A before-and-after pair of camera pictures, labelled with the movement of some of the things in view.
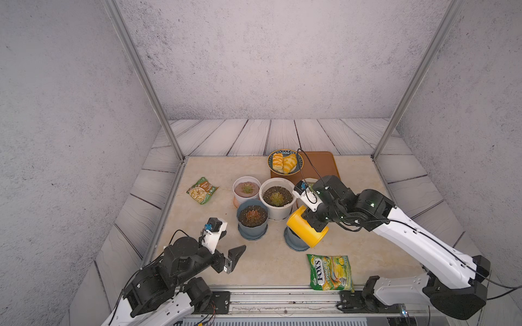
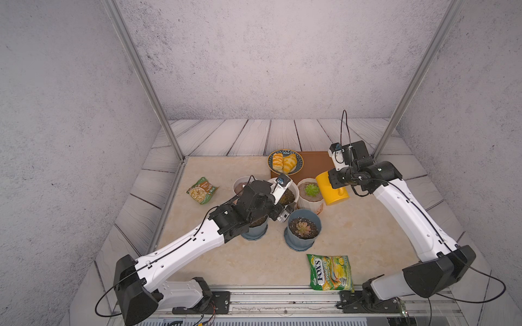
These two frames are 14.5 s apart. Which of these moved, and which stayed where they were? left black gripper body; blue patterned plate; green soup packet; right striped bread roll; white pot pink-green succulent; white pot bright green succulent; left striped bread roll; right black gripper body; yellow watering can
Moved: yellow watering can; left black gripper body; right black gripper body
Stayed: white pot pink-green succulent; left striped bread roll; white pot bright green succulent; green soup packet; right striped bread roll; blue patterned plate
